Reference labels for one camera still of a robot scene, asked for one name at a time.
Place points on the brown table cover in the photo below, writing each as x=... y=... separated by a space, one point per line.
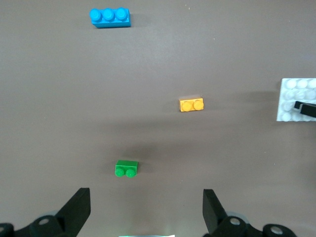
x=148 y=74

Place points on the yellow two-stud block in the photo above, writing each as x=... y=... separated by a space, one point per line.
x=191 y=105

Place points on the white studded base plate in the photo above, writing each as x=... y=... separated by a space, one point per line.
x=286 y=98

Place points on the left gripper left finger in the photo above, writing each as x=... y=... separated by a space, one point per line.
x=74 y=209

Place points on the blue three-stud block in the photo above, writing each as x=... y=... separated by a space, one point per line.
x=111 y=21

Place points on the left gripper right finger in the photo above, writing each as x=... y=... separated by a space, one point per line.
x=212 y=209

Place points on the green two-stud block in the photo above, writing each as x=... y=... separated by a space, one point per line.
x=126 y=165

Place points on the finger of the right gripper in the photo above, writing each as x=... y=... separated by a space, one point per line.
x=307 y=109

